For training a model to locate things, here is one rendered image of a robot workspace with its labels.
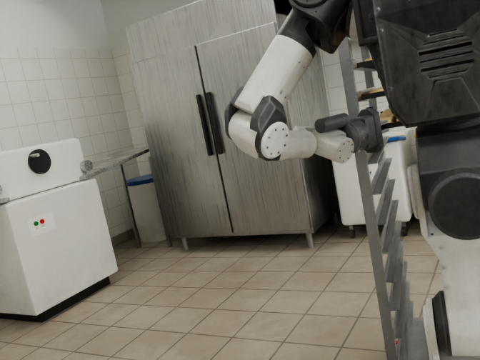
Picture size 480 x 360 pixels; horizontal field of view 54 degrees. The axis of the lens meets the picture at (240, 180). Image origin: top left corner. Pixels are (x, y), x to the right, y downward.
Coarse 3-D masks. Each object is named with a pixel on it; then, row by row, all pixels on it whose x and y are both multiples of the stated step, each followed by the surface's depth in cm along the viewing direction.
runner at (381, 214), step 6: (390, 180) 194; (384, 186) 173; (390, 186) 182; (384, 192) 170; (390, 192) 173; (384, 198) 166; (390, 198) 164; (378, 204) 148; (384, 204) 157; (378, 210) 144; (384, 210) 150; (378, 216) 142; (384, 216) 143; (378, 222) 139; (384, 222) 137
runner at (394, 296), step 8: (400, 248) 191; (400, 256) 182; (400, 264) 174; (400, 272) 167; (400, 280) 161; (392, 288) 154; (400, 288) 155; (392, 296) 150; (400, 296) 149; (392, 304) 144
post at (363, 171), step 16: (352, 80) 131; (352, 96) 132; (352, 112) 133; (368, 176) 135; (368, 192) 136; (368, 208) 137; (368, 224) 138; (384, 288) 140; (384, 304) 141; (384, 320) 142; (384, 336) 144
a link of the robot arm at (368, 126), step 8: (360, 112) 128; (368, 112) 126; (376, 112) 126; (352, 120) 121; (360, 120) 122; (368, 120) 124; (376, 120) 126; (360, 128) 120; (368, 128) 124; (376, 128) 126; (360, 136) 119; (368, 136) 121; (376, 136) 126; (360, 144) 120; (368, 144) 124; (376, 144) 126; (368, 152) 129
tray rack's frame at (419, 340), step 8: (368, 56) 186; (368, 72) 187; (368, 80) 188; (368, 88) 188; (376, 104) 189; (416, 320) 201; (416, 328) 195; (424, 328) 194; (416, 336) 189; (424, 336) 188; (416, 344) 183; (424, 344) 182; (416, 352) 178; (424, 352) 177
